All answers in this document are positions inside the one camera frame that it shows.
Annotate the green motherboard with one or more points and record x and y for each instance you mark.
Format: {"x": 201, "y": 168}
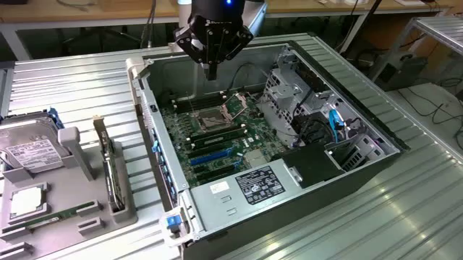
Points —
{"x": 250, "y": 135}

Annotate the silver hard disk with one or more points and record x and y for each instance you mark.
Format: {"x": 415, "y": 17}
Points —
{"x": 33, "y": 146}

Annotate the silver disk bay cage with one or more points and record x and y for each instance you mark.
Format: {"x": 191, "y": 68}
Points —
{"x": 286, "y": 94}

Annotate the black expansion slot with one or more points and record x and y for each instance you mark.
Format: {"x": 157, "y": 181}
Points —
{"x": 215, "y": 173}

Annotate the metal socket cover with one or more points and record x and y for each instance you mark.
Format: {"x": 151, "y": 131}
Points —
{"x": 235, "y": 106}

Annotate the CPU socket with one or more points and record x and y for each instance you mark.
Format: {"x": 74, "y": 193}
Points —
{"x": 210, "y": 122}

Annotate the grey parts rack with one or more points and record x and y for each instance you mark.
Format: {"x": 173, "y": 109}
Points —
{"x": 62, "y": 195}

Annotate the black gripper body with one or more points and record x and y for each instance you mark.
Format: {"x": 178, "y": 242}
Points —
{"x": 217, "y": 13}

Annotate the metal slat side table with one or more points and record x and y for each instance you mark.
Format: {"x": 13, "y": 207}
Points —
{"x": 438, "y": 27}

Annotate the blue case latch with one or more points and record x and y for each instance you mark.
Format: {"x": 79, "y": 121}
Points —
{"x": 173, "y": 220}

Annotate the blue disk bracket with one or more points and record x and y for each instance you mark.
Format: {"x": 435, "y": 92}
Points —
{"x": 54, "y": 117}

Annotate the dark graphics card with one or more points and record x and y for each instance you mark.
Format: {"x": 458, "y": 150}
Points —
{"x": 113, "y": 168}

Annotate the installed black RAM stick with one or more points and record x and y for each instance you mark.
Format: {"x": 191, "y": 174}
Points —
{"x": 217, "y": 135}

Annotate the silver CPU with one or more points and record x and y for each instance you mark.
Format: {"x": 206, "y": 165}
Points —
{"x": 26, "y": 201}

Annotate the black box on floor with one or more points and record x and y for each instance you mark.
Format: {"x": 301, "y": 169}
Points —
{"x": 402, "y": 73}

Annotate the green RAM stick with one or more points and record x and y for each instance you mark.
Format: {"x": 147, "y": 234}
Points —
{"x": 47, "y": 218}

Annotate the black RAM slots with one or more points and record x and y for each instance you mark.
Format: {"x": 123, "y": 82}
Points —
{"x": 195, "y": 100}

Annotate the wooden desk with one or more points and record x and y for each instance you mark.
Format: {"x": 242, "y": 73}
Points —
{"x": 109, "y": 10}

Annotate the grey power supply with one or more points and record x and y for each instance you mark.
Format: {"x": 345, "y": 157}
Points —
{"x": 231, "y": 200}

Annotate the blue expansion slot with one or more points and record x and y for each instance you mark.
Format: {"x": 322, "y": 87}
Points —
{"x": 211, "y": 158}

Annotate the black plastic shroud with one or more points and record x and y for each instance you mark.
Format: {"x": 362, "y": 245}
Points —
{"x": 311, "y": 165}

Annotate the silver chipset heatsink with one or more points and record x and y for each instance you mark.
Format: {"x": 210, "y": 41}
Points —
{"x": 257, "y": 159}

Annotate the open black PC case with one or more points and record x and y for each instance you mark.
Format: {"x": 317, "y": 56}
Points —
{"x": 253, "y": 216}

